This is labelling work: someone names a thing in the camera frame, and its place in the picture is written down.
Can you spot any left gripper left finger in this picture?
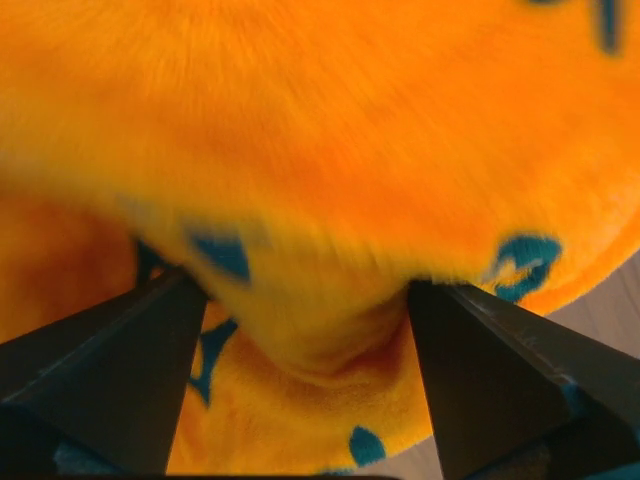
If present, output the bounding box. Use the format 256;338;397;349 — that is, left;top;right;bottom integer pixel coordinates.
1;269;207;475

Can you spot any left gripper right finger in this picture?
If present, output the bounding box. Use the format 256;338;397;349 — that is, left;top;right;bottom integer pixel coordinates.
408;281;639;475

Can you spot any orange black patterned pillowcase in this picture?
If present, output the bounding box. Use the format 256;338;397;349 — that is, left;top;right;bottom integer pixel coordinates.
1;1;639;474

